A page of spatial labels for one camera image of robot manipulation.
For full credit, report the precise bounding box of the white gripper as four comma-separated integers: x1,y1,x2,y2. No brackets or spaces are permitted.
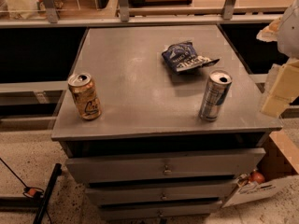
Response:
256,0,299,118

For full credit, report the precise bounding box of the silver blue redbull can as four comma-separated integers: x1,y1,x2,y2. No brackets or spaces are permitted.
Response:
199,70,233,121

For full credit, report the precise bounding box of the orange soda can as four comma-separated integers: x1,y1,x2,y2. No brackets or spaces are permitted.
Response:
67,73,102,120

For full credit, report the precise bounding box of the blue chip bag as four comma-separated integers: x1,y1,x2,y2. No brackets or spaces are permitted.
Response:
162,41,219,73

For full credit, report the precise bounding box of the cardboard box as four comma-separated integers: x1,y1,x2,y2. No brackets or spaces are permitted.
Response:
223,131,299,207

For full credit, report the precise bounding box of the top grey drawer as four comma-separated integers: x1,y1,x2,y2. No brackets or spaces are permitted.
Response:
65,148,265,183

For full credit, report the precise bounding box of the grey drawer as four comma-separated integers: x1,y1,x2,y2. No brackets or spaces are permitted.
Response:
100,201,222,220
85,180,235,205
65,148,265,183

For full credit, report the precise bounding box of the red round object in box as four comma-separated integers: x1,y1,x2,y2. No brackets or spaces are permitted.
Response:
250,171,265,184

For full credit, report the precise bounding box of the middle grey drawer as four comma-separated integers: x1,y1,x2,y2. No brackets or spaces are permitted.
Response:
85,180,235,205

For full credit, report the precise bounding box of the bottom grey drawer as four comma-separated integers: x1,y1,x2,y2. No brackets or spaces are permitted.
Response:
100,201,222,220

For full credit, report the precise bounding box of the black floor bar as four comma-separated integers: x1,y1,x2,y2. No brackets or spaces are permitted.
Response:
33,163,62,224

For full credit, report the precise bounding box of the metal railing shelf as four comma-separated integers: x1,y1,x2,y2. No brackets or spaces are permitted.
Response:
1,0,294,28

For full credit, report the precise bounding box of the black cable with orange plug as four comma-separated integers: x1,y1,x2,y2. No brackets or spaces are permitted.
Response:
0,158,52,224

